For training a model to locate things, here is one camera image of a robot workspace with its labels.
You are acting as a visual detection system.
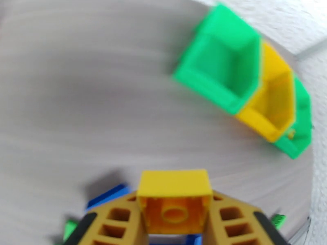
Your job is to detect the green plastic bin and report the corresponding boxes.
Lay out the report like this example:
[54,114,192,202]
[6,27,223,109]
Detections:
[171,3,264,116]
[272,76,314,160]

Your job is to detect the blue lego brick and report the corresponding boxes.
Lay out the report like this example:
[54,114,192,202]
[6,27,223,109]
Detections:
[85,183,132,213]

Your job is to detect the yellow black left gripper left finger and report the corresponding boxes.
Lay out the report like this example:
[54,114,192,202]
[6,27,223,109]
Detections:
[62,189,151,245]

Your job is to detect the yellow plastic bin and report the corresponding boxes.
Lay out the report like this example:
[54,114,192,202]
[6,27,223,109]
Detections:
[236,41,297,143]

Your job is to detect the small yellow lego brick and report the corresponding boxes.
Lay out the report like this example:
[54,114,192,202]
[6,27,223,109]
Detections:
[136,169,214,235]

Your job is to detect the small green lego brick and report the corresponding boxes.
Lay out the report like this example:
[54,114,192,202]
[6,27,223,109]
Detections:
[271,213,287,231]
[62,218,79,242]

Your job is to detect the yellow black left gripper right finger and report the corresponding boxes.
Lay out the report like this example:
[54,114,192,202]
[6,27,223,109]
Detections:
[202,190,291,245]

